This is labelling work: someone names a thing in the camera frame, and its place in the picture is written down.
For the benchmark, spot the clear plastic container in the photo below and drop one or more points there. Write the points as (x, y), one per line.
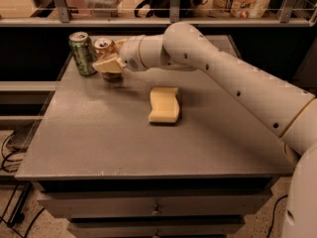
(103, 8)

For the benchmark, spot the yellow sponge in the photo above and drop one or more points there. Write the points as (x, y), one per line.
(165, 107)

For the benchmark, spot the grey drawer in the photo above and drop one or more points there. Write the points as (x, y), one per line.
(151, 204)
(156, 227)

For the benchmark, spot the lower grey drawer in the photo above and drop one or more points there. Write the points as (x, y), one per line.
(156, 227)

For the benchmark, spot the grey drawer cabinet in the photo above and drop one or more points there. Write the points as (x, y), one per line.
(96, 137)

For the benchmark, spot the upper grey drawer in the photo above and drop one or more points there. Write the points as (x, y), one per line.
(151, 204)

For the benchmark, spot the orange soda can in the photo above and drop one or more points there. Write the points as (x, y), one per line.
(104, 47)

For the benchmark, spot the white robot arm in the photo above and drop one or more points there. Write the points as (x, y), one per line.
(288, 111)

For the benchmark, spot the metal railing frame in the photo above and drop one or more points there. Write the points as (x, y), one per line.
(74, 13)

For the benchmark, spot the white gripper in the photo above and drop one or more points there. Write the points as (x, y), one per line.
(130, 54)

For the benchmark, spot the green soda can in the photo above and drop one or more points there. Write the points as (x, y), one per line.
(82, 52)

